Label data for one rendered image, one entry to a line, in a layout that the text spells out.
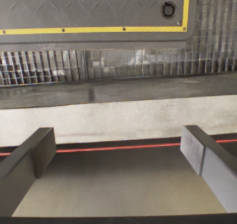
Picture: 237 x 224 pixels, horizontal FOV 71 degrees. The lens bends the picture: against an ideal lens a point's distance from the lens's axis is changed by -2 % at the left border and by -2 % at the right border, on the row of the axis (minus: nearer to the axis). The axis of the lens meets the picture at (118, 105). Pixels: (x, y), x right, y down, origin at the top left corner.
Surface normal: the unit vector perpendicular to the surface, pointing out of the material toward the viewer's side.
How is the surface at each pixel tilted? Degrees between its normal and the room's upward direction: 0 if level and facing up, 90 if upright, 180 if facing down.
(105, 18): 0
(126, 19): 0
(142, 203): 67
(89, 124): 1
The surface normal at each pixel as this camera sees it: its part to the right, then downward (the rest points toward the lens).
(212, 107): -0.01, 0.29
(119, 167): -0.06, -0.87
